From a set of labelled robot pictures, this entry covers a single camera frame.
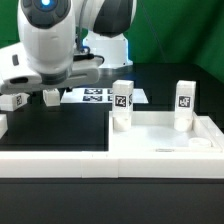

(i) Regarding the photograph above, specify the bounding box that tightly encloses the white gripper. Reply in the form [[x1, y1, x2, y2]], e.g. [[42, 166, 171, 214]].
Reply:
[[0, 43, 100, 94]]

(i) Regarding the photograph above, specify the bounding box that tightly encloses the white marker sheet with tags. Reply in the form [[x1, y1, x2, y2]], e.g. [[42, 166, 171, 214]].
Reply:
[[61, 88, 148, 104]]

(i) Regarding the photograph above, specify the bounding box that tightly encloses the white fence obstacle frame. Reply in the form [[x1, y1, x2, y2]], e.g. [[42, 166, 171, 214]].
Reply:
[[0, 152, 224, 179]]

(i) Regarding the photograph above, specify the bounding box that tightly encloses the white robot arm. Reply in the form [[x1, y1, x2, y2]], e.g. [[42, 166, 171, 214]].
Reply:
[[0, 0, 137, 94]]

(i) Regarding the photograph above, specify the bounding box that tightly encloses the white square table top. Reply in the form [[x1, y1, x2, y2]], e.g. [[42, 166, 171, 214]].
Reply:
[[108, 111, 224, 153]]

